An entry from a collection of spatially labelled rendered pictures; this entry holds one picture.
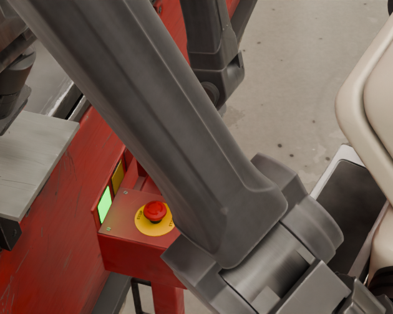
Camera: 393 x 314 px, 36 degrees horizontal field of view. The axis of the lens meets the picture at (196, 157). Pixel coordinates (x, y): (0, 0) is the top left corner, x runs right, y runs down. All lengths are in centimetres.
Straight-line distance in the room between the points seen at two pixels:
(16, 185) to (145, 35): 57
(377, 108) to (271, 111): 193
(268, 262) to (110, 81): 18
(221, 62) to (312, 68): 174
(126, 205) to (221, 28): 37
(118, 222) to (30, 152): 24
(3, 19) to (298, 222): 31
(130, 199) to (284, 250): 68
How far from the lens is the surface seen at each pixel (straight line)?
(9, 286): 114
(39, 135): 90
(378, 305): 46
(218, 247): 38
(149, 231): 103
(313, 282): 42
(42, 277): 126
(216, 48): 86
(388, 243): 51
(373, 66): 49
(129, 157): 111
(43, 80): 119
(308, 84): 251
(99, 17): 28
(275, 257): 42
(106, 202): 104
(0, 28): 58
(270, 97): 243
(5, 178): 85
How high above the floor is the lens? 162
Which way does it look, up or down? 47 degrees down
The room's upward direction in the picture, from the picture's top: 1 degrees counter-clockwise
